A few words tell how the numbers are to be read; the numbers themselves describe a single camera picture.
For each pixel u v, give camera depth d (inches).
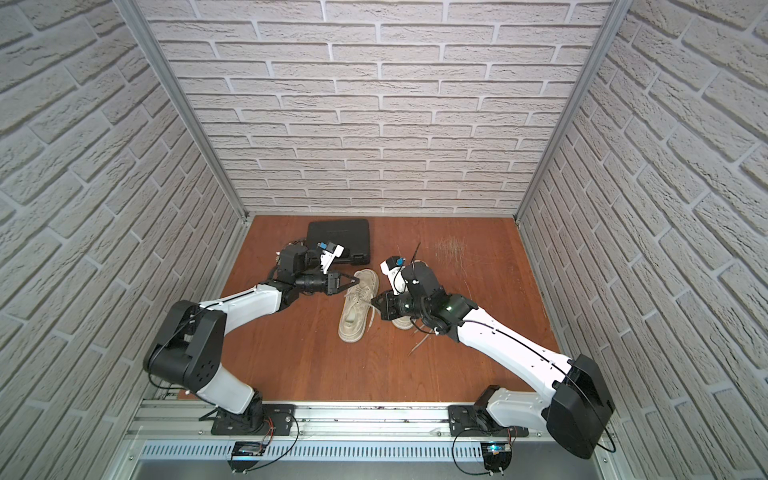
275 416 29.1
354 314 34.4
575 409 15.4
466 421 28.9
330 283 29.8
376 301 29.1
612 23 27.8
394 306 25.8
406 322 34.4
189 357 17.8
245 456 27.9
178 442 27.9
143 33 28.7
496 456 27.6
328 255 31.2
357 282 32.7
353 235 43.5
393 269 26.8
